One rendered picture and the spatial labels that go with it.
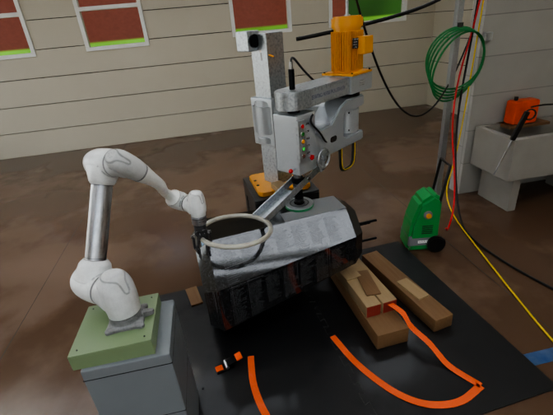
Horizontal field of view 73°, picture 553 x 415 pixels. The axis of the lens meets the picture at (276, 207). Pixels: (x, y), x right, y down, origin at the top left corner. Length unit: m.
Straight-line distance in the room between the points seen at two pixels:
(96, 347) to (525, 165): 4.21
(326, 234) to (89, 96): 6.90
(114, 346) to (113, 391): 0.26
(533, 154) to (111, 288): 4.14
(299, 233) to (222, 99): 6.19
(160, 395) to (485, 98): 4.32
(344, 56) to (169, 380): 2.41
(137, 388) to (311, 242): 1.40
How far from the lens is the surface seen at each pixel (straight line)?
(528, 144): 4.64
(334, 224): 2.78
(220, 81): 8.52
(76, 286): 2.10
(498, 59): 4.96
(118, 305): 1.93
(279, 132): 2.66
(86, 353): 1.98
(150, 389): 2.10
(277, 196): 2.76
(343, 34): 3.03
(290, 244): 2.65
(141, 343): 1.92
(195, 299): 3.43
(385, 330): 2.86
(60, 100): 8.99
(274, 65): 3.25
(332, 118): 2.90
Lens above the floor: 2.14
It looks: 27 degrees down
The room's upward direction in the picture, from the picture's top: 5 degrees counter-clockwise
